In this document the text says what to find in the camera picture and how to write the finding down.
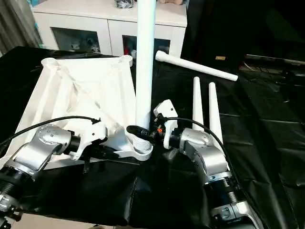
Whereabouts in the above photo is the white plastic table leg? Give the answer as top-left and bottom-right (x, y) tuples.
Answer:
(135, 0), (157, 149)
(193, 76), (205, 131)
(155, 51), (238, 82)
(208, 82), (224, 145)

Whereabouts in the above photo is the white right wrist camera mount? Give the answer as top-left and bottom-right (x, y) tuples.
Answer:
(153, 99), (179, 150)

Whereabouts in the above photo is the grey curtain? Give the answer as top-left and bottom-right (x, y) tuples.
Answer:
(0, 0), (42, 55)

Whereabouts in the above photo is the dark black cabinet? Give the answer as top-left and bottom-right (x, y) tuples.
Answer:
(181, 0), (305, 67)

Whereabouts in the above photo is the black work surface mat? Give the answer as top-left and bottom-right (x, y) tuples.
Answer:
(0, 45), (305, 229)

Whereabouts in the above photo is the white plastic table top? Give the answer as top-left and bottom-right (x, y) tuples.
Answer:
(10, 55), (154, 168)

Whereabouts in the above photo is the white glass-door cabinet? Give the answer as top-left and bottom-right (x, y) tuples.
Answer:
(32, 0), (187, 59)

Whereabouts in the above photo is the small grey cabinet ornament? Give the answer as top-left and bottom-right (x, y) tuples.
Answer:
(115, 0), (136, 9)

